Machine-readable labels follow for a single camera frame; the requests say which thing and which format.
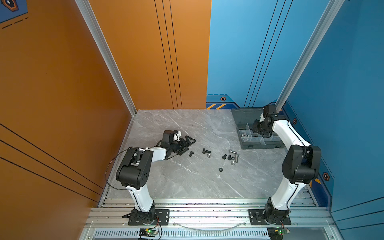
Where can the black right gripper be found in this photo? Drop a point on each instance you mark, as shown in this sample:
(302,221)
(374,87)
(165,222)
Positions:
(254,128)

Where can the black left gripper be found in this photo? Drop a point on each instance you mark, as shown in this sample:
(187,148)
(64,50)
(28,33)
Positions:
(188,144)

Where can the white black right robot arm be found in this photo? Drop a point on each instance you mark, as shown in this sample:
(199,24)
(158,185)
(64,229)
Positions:
(300,166)

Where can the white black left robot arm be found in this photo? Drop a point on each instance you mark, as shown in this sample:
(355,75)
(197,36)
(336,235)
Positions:
(134,171)

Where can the left green circuit board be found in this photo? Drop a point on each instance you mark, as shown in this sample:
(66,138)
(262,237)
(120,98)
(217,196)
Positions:
(148,233)

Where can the green circuit board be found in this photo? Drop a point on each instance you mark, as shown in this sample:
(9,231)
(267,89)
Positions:
(278,234)
(148,233)

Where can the right green circuit board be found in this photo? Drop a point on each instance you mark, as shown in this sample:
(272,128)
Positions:
(278,234)

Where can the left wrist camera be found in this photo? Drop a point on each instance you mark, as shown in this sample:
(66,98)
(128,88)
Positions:
(177,135)

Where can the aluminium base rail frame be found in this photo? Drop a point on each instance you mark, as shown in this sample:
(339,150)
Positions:
(193,219)

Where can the aluminium right corner post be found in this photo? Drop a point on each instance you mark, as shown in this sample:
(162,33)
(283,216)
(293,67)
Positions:
(318,34)

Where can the aluminium corner post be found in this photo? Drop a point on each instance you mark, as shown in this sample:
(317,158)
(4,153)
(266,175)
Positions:
(318,34)
(101,42)

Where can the aluminium left corner post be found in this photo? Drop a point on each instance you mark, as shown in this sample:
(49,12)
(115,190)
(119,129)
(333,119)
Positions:
(101,42)

